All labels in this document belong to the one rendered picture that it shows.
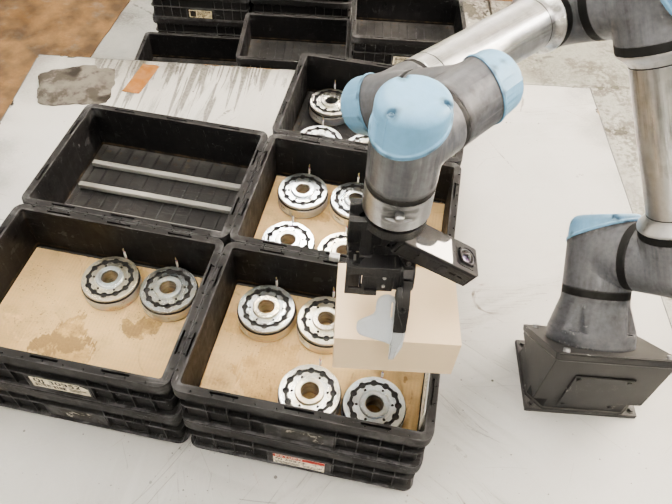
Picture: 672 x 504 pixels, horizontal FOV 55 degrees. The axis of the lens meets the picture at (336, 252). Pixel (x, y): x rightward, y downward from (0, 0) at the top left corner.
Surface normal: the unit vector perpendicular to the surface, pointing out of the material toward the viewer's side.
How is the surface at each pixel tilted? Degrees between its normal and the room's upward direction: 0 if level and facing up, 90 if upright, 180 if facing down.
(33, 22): 0
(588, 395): 90
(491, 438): 0
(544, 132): 0
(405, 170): 90
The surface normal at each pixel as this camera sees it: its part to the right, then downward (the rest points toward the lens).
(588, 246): -0.76, 0.00
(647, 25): -0.51, 0.49
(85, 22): 0.04, -0.62
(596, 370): -0.06, 0.77
